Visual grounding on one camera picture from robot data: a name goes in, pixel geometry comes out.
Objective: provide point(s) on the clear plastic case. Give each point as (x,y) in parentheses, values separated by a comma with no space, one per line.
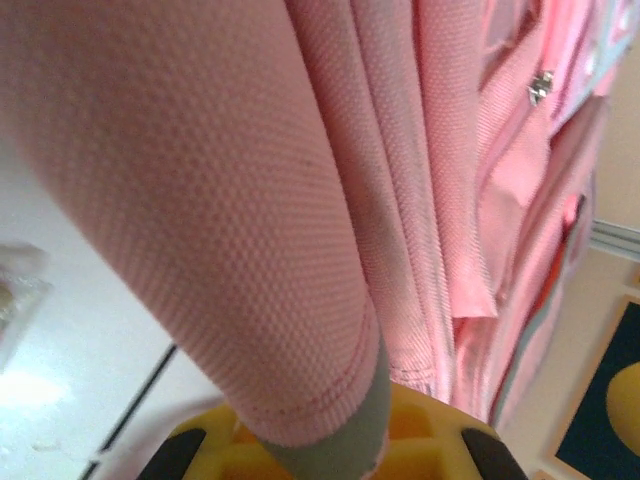
(20,295)

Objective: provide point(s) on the pink backpack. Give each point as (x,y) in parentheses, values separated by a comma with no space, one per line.
(200,175)

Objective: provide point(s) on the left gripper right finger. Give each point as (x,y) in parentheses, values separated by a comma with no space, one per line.
(430,450)

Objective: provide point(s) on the aluminium table edge rail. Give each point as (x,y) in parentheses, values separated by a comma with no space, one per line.
(617,242)

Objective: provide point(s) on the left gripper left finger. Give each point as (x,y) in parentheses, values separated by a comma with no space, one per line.
(210,460)

